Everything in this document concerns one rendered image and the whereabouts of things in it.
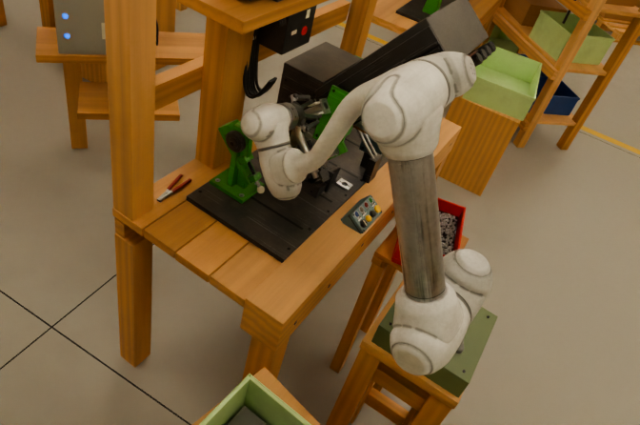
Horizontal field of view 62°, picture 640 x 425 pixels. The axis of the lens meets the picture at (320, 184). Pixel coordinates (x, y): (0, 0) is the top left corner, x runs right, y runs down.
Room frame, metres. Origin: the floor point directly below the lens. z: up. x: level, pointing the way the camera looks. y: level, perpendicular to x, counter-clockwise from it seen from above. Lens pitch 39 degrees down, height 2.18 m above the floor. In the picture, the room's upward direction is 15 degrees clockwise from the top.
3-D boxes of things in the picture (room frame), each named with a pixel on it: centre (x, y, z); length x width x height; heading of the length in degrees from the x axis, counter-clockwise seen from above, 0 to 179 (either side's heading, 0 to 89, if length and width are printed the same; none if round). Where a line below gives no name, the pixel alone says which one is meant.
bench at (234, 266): (1.76, 0.02, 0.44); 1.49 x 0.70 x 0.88; 157
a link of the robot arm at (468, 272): (1.07, -0.45, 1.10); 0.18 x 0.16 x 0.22; 156
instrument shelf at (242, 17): (1.86, 0.26, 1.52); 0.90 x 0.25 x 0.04; 157
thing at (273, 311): (1.65, -0.23, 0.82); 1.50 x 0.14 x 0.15; 157
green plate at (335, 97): (1.66, 0.00, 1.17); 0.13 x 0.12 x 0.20; 157
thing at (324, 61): (1.91, 0.11, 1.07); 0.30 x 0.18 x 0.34; 157
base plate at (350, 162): (1.76, 0.02, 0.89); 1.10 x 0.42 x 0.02; 157
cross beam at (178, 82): (1.90, 0.36, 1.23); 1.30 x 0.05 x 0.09; 157
